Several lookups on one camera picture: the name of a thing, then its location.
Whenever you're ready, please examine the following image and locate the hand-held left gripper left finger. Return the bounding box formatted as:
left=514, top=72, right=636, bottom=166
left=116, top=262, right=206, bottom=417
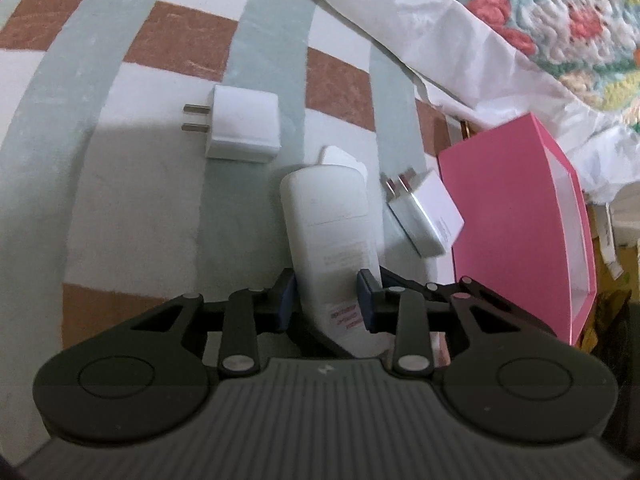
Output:
left=131, top=267, right=300, bottom=377

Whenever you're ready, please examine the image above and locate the dark cloth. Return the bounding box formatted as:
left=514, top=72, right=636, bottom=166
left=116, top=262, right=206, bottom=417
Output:
left=595, top=285, right=640, bottom=411

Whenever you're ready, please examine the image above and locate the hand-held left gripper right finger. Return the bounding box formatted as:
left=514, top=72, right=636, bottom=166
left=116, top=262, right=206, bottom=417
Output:
left=356, top=268, right=557, bottom=376

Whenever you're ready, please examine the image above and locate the striped checked bed sheet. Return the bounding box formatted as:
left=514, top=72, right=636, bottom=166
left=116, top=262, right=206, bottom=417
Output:
left=0, top=0, right=481, bottom=456

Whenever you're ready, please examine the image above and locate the white box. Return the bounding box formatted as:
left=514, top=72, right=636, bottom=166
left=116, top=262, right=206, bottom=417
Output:
left=607, top=192, right=640, bottom=248

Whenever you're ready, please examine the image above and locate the white plug charger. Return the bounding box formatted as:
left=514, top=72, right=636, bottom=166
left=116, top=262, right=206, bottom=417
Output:
left=181, top=85, right=281, bottom=165
left=379, top=166, right=466, bottom=259

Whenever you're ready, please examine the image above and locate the pink box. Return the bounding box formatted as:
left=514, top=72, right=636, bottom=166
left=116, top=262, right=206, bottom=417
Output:
left=437, top=112, right=598, bottom=346

